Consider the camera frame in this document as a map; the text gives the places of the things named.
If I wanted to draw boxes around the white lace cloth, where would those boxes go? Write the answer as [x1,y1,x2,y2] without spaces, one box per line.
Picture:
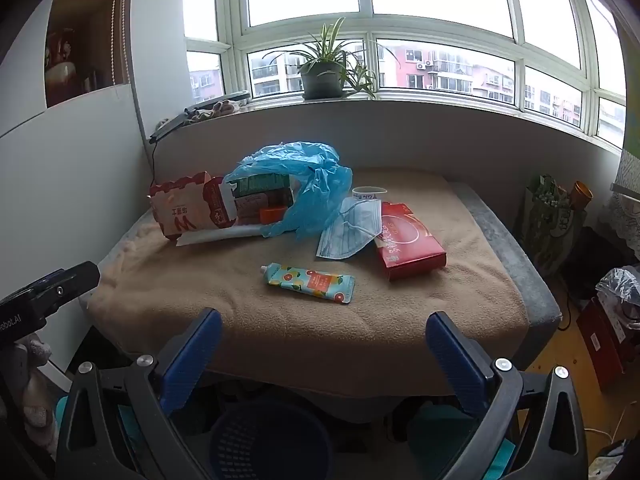
[607,150,640,261]

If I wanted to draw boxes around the white paper sheet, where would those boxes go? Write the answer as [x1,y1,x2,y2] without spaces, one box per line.
[175,224,273,248]

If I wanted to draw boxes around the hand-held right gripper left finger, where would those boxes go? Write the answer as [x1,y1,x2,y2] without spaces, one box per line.
[56,307,223,480]

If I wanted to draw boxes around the red floor box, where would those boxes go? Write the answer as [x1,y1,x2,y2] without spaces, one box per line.
[575,297,640,391]

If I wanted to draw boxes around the green milk carton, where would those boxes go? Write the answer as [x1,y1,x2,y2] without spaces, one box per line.
[231,174,292,198]

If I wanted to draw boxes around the dark bag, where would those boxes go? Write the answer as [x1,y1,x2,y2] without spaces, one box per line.
[560,227,626,301]

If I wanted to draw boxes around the silver foil bag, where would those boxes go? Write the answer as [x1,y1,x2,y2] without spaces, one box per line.
[597,266,640,321]

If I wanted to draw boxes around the person's right leg teal pants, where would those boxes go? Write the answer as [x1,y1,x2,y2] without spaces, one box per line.
[407,402,518,480]

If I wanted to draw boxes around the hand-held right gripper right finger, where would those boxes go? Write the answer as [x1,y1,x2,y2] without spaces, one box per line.
[425,311,588,480]

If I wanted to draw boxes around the blue plastic basket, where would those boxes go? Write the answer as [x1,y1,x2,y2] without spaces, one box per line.
[209,400,333,480]

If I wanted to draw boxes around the person's legs in teal trousers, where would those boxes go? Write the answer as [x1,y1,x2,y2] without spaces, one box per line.
[56,395,151,466]

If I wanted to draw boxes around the beige plush cloth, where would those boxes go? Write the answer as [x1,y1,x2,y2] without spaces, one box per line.
[187,101,251,123]

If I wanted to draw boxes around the pink carton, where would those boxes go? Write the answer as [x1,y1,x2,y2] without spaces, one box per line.
[234,191,293,223]

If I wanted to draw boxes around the red figure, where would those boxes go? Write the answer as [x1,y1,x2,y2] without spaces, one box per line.
[45,30,76,96]

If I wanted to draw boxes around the person's left hand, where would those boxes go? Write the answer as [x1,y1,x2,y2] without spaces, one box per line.
[15,337,59,453]

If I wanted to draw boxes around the wooden wall shelf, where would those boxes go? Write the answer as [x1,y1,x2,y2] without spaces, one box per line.
[44,0,132,109]

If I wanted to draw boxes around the red cardboard box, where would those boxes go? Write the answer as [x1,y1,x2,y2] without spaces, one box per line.
[375,201,447,281]

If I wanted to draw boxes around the patterned hand cream tube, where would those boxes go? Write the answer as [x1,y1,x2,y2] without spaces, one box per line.
[261,263,356,306]

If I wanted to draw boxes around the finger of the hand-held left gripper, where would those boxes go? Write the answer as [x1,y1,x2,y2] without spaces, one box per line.
[0,261,101,318]

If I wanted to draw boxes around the blue plastic bag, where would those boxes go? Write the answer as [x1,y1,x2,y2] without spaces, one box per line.
[223,141,354,241]

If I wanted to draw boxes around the beige fleece blanket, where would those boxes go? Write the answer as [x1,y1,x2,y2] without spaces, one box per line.
[90,167,531,401]

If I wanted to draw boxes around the orange pot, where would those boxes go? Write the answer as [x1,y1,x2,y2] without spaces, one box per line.
[570,180,594,210]

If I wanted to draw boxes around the white window frame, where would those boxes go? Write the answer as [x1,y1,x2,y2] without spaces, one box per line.
[182,0,628,153]

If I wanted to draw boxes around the potted spider plant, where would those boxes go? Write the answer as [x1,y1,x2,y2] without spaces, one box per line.
[262,16,401,101]

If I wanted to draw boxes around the blue face mask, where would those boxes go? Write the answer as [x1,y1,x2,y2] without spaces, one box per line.
[316,197,383,262]

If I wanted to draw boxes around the red and white paper bag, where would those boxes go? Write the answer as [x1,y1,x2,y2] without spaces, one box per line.
[149,171,238,241]

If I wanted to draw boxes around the green patterned bag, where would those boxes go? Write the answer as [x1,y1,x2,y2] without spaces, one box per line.
[522,175,588,276]

